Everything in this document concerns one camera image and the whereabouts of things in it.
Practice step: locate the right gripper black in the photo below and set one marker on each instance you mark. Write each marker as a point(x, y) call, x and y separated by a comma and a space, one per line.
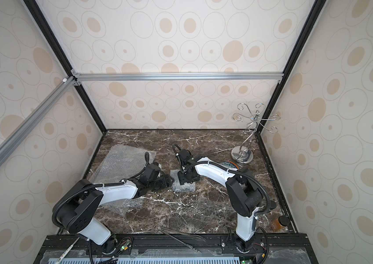
point(188, 172)

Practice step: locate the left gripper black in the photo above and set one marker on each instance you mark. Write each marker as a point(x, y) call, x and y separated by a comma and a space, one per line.
point(167, 182)

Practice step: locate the bubble wrap around orange plate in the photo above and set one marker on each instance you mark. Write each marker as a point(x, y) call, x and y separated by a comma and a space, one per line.
point(120, 163)

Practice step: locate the teal patterned dinner plate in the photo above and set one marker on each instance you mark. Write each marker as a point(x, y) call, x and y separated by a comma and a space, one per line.
point(229, 164)

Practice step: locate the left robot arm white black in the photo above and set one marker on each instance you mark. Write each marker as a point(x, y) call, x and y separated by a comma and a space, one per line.
point(75, 211)

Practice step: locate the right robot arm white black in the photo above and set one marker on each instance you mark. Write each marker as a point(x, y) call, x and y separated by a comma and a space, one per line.
point(247, 196)

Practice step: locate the chrome mug tree stand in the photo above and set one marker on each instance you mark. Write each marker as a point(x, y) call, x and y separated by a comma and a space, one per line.
point(242, 153)

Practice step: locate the spice bottle black label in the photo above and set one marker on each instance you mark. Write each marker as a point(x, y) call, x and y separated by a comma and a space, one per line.
point(272, 205)

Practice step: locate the amber jar black lid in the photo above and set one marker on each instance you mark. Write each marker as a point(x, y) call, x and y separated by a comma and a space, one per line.
point(279, 223)

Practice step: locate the silver fork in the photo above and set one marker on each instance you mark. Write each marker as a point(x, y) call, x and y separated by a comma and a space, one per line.
point(64, 254)

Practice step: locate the horizontal aluminium rail back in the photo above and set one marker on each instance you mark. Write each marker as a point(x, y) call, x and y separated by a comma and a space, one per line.
point(179, 76)

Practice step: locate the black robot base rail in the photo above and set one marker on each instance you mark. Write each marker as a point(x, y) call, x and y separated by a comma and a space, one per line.
point(181, 249)

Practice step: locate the diagonal aluminium rail left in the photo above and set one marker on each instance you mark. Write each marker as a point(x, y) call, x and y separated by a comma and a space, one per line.
point(25, 128)

